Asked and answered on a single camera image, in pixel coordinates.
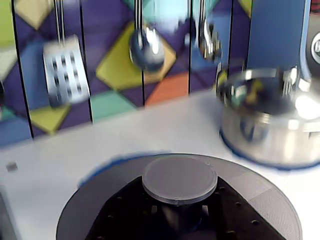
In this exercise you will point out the shiny steel pot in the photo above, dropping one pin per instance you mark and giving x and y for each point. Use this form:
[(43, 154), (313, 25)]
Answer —
[(270, 135)]

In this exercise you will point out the steel whisk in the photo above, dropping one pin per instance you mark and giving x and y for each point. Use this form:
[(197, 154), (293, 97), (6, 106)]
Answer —
[(208, 42)]

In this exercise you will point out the steel ladle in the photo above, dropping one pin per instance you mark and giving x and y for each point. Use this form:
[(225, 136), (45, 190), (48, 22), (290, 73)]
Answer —
[(147, 50)]

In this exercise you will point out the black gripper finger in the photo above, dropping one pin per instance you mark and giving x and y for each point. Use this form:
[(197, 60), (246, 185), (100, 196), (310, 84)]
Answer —
[(120, 215), (237, 220)]

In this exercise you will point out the steel slotted spatula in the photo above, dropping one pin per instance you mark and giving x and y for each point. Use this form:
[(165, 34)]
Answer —
[(66, 75)]

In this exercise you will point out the blue toy kitchen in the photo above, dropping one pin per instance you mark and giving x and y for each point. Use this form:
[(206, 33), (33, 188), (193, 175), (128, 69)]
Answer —
[(275, 37)]

